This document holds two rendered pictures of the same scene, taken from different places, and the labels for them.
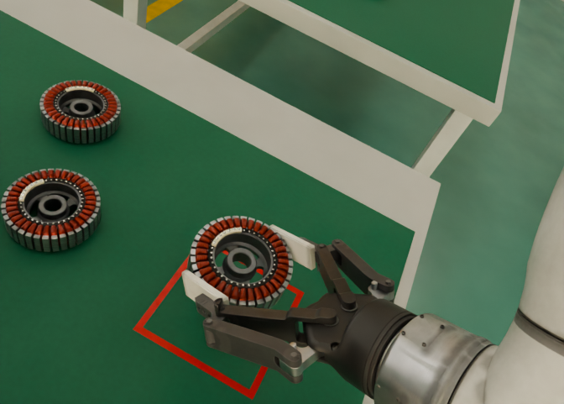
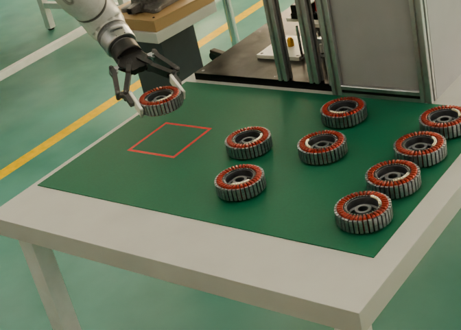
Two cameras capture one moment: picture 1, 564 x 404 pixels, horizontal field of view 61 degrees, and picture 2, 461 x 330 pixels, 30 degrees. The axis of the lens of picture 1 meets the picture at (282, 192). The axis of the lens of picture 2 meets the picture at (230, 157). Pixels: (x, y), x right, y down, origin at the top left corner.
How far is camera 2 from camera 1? 2.29 m
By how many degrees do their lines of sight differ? 100
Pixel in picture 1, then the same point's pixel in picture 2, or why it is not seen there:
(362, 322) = (132, 42)
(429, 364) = (123, 25)
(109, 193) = (223, 162)
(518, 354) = (109, 6)
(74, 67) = (252, 218)
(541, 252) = not seen: outside the picture
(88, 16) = (246, 265)
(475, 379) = (116, 18)
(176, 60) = (169, 248)
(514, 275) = not seen: outside the picture
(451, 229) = not seen: outside the picture
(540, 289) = not seen: outside the picture
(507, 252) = not seen: outside the picture
